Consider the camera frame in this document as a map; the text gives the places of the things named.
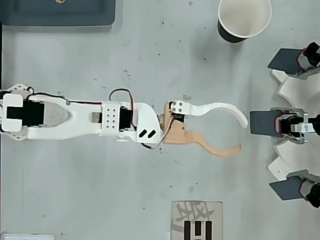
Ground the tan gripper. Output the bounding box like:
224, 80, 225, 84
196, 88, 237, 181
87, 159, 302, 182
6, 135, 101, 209
156, 99, 249, 159

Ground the black paper cup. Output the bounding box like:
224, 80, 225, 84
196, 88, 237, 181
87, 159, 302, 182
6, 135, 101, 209
216, 0, 273, 45

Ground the grey pump module with paddle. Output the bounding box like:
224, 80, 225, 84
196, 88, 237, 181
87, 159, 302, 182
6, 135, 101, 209
268, 169, 320, 209
267, 41, 320, 81
249, 107, 320, 145

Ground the cardboard card with black print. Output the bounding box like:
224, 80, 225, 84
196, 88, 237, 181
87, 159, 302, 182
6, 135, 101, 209
170, 199, 224, 240

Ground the dark grey tray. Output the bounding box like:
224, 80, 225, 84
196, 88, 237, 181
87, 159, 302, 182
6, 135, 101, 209
0, 0, 117, 27

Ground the light gripper servo cable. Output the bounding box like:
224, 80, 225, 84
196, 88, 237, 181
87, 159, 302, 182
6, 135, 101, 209
140, 116, 175, 151

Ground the black red servo cable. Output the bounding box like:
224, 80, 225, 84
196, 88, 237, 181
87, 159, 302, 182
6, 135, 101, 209
108, 88, 138, 131
26, 86, 103, 104

